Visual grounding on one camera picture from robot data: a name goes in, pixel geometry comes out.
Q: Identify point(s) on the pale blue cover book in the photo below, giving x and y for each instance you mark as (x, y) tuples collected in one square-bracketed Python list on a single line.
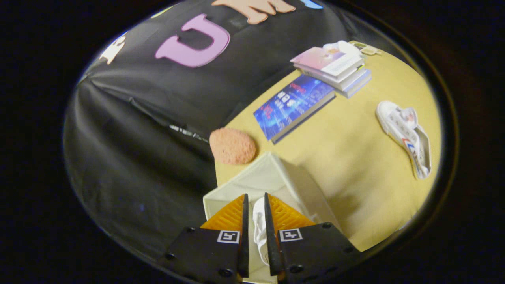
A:
[(357, 88)]

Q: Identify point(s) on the white canvas shoe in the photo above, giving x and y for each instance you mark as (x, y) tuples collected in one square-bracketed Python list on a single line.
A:
[(259, 225), (398, 122)]

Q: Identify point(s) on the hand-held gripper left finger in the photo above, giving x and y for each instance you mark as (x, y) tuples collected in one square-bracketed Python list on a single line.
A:
[(245, 236)]

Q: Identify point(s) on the orange fuzzy ball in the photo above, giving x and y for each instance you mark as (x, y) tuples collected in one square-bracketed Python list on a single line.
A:
[(232, 146)]

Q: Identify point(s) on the white soft cloth bundle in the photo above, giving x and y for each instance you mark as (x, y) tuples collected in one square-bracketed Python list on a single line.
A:
[(345, 47)]

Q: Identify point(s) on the white cover book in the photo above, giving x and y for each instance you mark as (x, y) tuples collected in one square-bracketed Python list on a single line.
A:
[(343, 81)]

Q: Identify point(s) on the pink cover book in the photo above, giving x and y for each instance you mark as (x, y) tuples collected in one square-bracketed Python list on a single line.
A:
[(319, 59)]

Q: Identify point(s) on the black backdrop cloth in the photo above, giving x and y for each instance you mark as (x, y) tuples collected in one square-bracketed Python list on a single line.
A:
[(130, 157)]

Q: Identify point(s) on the beige colour swatch card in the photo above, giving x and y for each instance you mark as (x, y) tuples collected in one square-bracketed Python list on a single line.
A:
[(369, 50)]

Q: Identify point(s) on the beige fabric storage box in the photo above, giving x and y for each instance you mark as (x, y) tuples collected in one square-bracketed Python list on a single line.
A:
[(268, 173)]

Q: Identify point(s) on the shiny silver strip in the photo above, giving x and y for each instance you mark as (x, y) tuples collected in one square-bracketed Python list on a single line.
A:
[(189, 133)]

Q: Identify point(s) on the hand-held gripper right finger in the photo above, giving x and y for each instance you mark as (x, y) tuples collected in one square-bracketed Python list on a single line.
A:
[(272, 236)]

